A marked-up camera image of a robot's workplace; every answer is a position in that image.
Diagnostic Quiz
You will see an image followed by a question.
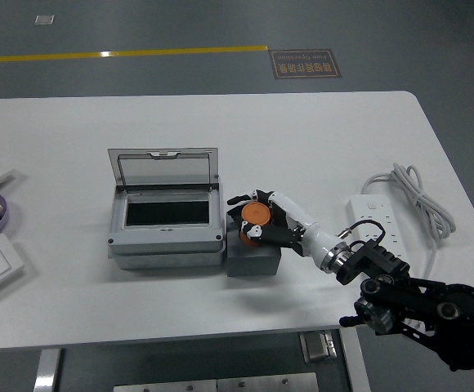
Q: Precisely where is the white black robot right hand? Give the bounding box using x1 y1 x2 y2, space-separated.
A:
226 189 339 266

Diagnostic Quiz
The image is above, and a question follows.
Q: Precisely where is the orange cylinder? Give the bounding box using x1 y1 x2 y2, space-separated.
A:
238 203 272 248

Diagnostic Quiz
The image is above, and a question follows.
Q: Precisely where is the transparent box lid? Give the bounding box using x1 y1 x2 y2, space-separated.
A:
106 147 221 194

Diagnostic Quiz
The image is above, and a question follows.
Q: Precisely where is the grey cube with round hole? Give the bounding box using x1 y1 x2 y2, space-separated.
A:
226 220 284 278

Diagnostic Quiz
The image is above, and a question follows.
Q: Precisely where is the grey electrical box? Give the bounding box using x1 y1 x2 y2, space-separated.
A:
106 181 226 270

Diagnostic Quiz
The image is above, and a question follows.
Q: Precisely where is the white power strip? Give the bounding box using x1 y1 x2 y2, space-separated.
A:
346 193 409 262

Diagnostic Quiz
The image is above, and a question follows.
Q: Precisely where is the silver table leg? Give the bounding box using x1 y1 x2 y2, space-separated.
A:
32 347 63 392
338 327 372 392

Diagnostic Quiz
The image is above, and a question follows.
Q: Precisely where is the brown floor sign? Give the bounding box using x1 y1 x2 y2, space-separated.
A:
268 48 342 80

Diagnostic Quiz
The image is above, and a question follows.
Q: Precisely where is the yellow floor tape line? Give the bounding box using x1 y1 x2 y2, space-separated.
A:
0 44 270 65

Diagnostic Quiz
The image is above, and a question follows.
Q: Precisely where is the white power cord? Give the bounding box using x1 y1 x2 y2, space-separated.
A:
360 162 457 287

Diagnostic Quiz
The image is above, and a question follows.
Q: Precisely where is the metal table bracket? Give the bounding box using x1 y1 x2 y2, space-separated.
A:
299 330 338 364

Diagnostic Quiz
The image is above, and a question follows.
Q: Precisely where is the steel base plate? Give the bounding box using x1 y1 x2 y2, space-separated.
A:
216 372 320 392
113 378 218 392

